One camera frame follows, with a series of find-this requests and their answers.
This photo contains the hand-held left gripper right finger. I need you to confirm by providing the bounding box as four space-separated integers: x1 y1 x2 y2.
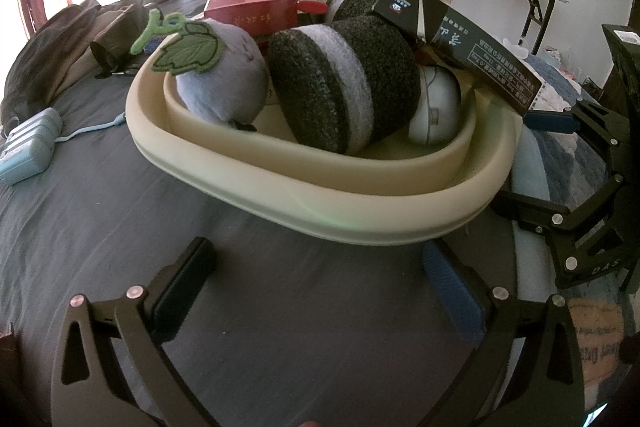
420 239 586 427

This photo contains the light blue cable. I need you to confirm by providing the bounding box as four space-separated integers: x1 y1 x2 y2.
52 112 126 142

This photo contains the light blue power strip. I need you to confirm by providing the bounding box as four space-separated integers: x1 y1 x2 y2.
0 107 64 185

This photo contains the blue plush fruit toy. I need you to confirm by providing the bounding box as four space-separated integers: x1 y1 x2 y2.
131 9 271 132

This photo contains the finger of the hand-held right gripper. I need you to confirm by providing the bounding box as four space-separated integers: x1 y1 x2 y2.
524 99 629 176
492 173 629 291

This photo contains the black grey striped plush roll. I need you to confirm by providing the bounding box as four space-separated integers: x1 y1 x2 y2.
326 0 388 25
267 19 422 155

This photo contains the cream plastic basin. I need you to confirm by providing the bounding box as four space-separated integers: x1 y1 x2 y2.
126 0 523 245

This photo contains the blue checked blanket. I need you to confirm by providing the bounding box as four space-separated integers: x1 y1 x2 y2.
510 49 640 413

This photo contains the long black carton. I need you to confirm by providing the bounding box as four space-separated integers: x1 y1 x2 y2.
372 0 545 118

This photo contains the red and white cigarette box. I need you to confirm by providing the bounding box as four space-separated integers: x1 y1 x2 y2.
204 0 299 38

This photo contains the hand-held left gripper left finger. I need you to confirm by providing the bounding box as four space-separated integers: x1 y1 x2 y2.
50 236 221 427

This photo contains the brown clothing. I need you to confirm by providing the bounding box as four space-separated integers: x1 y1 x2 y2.
0 0 176 128

